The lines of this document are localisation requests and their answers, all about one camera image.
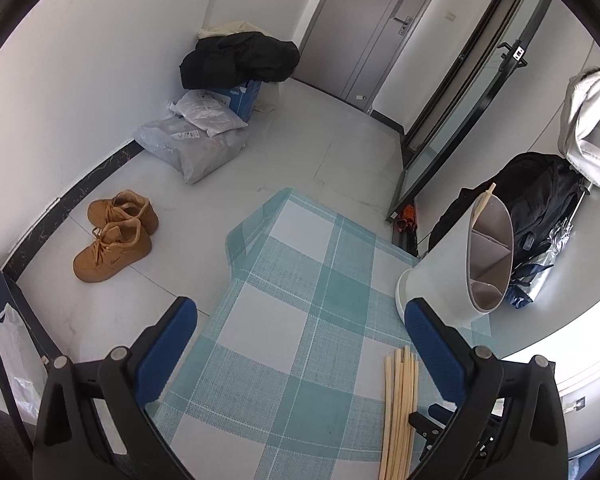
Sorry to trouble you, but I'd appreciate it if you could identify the cream cloth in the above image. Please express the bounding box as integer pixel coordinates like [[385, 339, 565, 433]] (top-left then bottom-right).
[[254, 80, 283, 115]]

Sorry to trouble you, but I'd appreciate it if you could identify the black backpack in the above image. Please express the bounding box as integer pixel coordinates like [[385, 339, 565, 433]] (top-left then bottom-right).
[[427, 152, 588, 271]]

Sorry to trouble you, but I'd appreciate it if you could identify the beige garment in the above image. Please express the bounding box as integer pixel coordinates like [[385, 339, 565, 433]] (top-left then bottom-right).
[[197, 20, 268, 41]]

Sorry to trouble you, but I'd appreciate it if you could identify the silver folded umbrella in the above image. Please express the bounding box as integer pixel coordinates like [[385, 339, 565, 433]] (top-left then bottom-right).
[[525, 185, 593, 286]]

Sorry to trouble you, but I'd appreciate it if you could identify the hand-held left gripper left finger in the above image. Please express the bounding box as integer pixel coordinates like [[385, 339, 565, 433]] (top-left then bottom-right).
[[32, 296, 198, 480]]

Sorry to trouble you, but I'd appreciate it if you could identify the black framed glass door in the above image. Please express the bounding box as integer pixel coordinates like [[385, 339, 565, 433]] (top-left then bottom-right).
[[386, 0, 556, 223]]

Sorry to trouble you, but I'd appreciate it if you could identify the white plastic mailing bag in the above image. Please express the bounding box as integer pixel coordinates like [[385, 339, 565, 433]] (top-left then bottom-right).
[[169, 89, 248, 137]]

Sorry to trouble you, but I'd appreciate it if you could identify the grey door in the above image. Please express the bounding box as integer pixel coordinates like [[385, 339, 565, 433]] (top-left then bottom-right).
[[300, 0, 456, 106]]

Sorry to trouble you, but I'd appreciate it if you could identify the light grey hanging jacket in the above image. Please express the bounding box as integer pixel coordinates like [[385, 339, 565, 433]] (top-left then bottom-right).
[[557, 67, 600, 188]]

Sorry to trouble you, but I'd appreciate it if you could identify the blue and white cardboard box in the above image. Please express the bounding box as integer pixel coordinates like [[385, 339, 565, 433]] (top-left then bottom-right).
[[215, 77, 263, 123]]

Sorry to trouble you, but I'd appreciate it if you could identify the beige chopstick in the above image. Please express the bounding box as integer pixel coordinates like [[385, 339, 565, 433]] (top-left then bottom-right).
[[472, 183, 497, 226]]

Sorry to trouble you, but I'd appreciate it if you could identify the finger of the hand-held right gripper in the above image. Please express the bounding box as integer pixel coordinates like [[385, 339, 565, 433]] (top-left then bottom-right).
[[409, 404, 456, 443]]

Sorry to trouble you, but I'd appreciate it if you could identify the brown shoe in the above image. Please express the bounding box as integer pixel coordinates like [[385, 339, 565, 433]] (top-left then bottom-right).
[[73, 220, 152, 283], [87, 190, 160, 235]]

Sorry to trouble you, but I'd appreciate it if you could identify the black glass door handle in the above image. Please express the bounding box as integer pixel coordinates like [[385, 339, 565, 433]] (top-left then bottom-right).
[[497, 40, 528, 68]]

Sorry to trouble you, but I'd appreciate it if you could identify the black jacket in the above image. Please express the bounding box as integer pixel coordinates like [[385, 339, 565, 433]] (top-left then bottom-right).
[[179, 31, 301, 90]]

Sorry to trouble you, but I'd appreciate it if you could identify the teal checked tablecloth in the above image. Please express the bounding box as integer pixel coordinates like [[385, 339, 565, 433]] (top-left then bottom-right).
[[147, 187, 491, 480]]

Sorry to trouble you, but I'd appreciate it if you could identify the grey plastic mailing bag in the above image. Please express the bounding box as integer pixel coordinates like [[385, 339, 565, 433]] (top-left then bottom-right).
[[133, 114, 248, 185]]

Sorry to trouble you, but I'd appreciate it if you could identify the orange object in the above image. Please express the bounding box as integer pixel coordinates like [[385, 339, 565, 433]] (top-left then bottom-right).
[[397, 203, 418, 233]]

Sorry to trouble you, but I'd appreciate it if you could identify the white utensil holder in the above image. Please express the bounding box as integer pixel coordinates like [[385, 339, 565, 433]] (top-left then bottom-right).
[[396, 191, 515, 330]]

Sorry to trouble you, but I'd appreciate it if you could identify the bundle of beige chopsticks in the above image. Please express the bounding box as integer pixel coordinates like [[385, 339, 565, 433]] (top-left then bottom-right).
[[378, 345, 422, 480]]

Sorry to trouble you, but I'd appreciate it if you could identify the dark blue bin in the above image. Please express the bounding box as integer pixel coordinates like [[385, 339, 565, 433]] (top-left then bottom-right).
[[0, 270, 51, 376]]

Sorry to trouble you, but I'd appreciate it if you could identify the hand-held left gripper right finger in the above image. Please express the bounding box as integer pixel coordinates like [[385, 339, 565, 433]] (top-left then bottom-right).
[[404, 297, 571, 480]]

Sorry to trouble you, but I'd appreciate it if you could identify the person's left leg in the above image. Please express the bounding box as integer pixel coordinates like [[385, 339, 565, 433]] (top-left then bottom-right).
[[0, 402, 36, 480]]

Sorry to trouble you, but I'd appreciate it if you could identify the black cable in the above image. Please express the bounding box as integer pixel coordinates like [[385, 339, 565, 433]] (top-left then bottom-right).
[[0, 312, 35, 456]]

